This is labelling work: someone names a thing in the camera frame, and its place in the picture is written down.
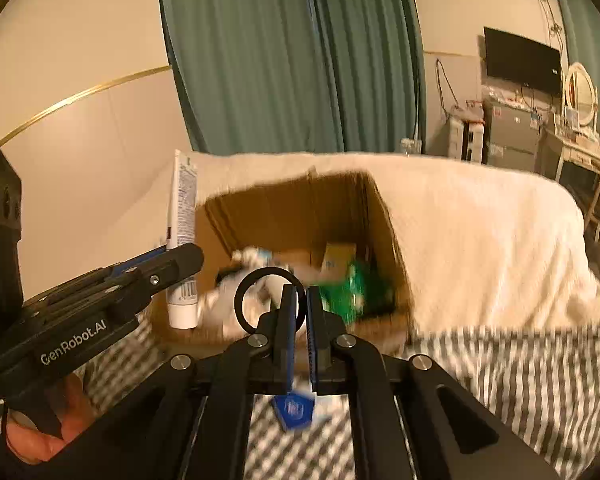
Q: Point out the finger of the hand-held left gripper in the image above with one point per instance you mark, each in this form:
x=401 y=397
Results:
x=135 y=264
x=177 y=272

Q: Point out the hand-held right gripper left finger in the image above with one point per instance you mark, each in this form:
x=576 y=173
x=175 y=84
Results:
x=295 y=330

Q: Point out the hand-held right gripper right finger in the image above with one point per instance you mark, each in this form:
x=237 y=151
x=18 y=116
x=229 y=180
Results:
x=311 y=340

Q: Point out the white tube purple label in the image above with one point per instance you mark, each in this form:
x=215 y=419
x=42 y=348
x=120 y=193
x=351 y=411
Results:
x=182 y=210

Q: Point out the brown cardboard box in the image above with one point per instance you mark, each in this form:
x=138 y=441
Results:
x=380 y=270

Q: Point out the person's left hand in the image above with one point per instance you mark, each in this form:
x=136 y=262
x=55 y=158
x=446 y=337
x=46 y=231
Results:
x=30 y=442

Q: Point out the white wrapped gauze pack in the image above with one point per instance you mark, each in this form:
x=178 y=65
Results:
x=220 y=302

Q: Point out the green foil packet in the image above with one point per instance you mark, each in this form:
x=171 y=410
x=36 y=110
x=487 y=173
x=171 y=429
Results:
x=357 y=292

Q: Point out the blue packet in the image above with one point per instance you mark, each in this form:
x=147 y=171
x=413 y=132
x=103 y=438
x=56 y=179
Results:
x=292 y=412

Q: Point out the cream blanket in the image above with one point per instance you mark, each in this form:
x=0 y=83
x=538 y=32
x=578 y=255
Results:
x=480 y=230

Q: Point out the wide green curtain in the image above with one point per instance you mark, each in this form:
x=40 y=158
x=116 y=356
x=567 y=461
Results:
x=280 y=50

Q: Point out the white appliance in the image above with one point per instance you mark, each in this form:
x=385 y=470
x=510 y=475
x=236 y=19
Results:
x=462 y=135

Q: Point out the silver mini fridge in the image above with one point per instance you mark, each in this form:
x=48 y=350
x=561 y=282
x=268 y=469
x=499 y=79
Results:
x=512 y=132

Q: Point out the white dressing table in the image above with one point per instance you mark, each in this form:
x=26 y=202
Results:
x=575 y=152

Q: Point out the oval white mirror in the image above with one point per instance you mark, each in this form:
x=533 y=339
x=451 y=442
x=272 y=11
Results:
x=580 y=92

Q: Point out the narrow green curtain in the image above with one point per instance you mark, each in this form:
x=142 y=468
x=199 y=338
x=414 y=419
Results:
x=580 y=20

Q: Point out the black wall television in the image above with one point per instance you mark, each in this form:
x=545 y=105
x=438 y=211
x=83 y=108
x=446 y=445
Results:
x=522 y=60

